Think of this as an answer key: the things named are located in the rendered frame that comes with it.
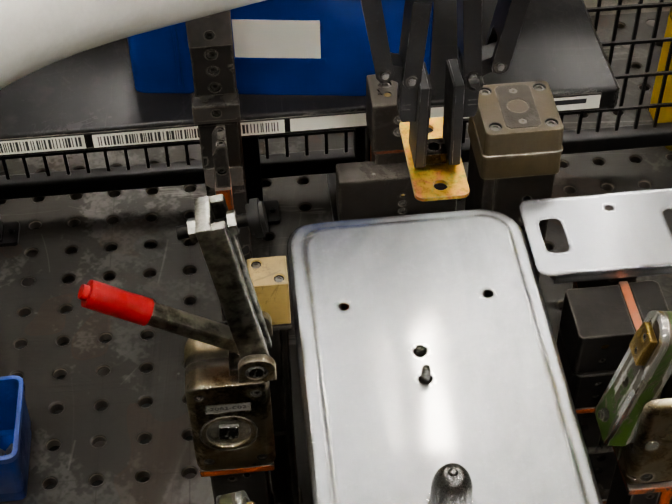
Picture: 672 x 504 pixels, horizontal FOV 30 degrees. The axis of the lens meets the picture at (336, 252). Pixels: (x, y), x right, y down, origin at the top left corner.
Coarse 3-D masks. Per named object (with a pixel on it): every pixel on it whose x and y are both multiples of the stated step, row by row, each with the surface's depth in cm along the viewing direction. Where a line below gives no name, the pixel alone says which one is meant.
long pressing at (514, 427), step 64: (320, 256) 116; (384, 256) 116; (448, 256) 116; (512, 256) 116; (320, 320) 110; (384, 320) 110; (448, 320) 110; (512, 320) 110; (320, 384) 105; (384, 384) 105; (448, 384) 105; (512, 384) 105; (320, 448) 101; (384, 448) 101; (448, 448) 101; (512, 448) 101; (576, 448) 101
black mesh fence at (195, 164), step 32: (640, 0) 149; (640, 96) 160; (608, 128) 164; (640, 128) 164; (64, 160) 158; (128, 160) 159; (192, 160) 161; (288, 160) 161; (320, 160) 161; (352, 160) 161; (0, 192) 159; (32, 192) 159; (64, 192) 160
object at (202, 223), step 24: (216, 216) 91; (240, 216) 90; (264, 216) 90; (192, 240) 90; (216, 240) 89; (216, 264) 91; (240, 264) 95; (216, 288) 92; (240, 288) 93; (240, 312) 95; (240, 336) 97; (264, 336) 101
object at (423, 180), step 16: (400, 128) 90; (432, 128) 91; (432, 144) 88; (432, 160) 87; (416, 176) 87; (432, 176) 87; (448, 176) 87; (464, 176) 87; (416, 192) 86; (432, 192) 86; (448, 192) 86; (464, 192) 86
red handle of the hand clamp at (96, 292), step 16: (80, 288) 94; (96, 288) 93; (112, 288) 94; (96, 304) 93; (112, 304) 94; (128, 304) 94; (144, 304) 95; (160, 304) 97; (128, 320) 95; (144, 320) 95; (160, 320) 96; (176, 320) 96; (192, 320) 97; (208, 320) 98; (192, 336) 98; (208, 336) 98; (224, 336) 98
